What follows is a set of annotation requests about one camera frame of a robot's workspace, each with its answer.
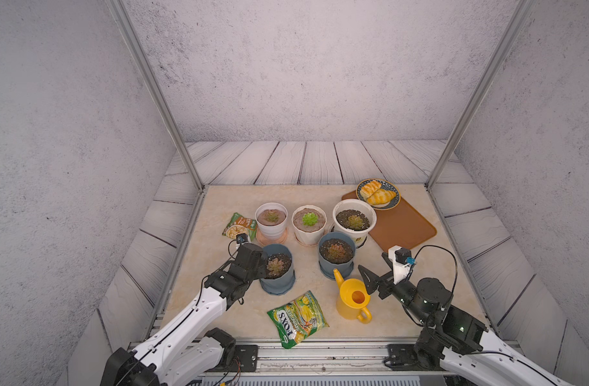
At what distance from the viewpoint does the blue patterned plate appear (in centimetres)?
112

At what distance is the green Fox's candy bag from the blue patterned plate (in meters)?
0.53

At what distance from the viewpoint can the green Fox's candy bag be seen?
0.78m
